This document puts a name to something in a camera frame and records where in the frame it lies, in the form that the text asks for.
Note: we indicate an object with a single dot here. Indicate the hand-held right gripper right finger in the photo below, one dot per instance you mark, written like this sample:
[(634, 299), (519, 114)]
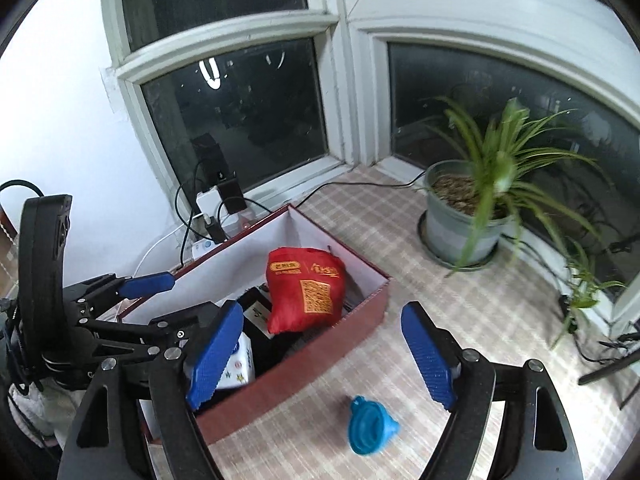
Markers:
[(430, 360)]

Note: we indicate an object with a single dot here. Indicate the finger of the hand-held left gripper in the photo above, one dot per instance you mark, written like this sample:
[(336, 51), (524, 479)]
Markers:
[(165, 324), (147, 284)]

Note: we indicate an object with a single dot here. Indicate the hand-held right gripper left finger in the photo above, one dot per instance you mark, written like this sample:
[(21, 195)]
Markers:
[(215, 360)]

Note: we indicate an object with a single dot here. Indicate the white patterned cube box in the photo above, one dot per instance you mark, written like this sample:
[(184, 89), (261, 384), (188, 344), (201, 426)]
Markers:
[(240, 365)]

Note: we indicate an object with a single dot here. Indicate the dark red cardboard box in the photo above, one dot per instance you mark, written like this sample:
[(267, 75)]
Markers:
[(300, 360)]

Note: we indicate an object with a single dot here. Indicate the blue collapsible funnel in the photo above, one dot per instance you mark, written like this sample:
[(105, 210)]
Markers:
[(370, 425)]

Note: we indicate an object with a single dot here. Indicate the black flat packet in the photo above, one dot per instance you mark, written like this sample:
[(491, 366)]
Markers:
[(257, 327)]

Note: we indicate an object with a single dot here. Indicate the beige plaid tablecloth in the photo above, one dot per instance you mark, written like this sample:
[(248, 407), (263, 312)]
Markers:
[(450, 310)]

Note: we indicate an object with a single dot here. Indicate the black plug adapter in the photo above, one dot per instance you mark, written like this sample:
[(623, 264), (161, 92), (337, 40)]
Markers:
[(215, 227)]

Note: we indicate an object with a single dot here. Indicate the white power strip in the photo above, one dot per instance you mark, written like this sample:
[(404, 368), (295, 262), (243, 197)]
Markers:
[(210, 200)]

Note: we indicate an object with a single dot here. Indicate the black charger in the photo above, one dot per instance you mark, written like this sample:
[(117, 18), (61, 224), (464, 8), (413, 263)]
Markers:
[(231, 192)]

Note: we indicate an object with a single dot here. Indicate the spider plant in grey pot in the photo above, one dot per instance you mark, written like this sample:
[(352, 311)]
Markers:
[(450, 220)]

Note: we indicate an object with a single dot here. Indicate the black tripod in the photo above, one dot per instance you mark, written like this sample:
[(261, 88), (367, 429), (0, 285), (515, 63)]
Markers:
[(607, 369)]

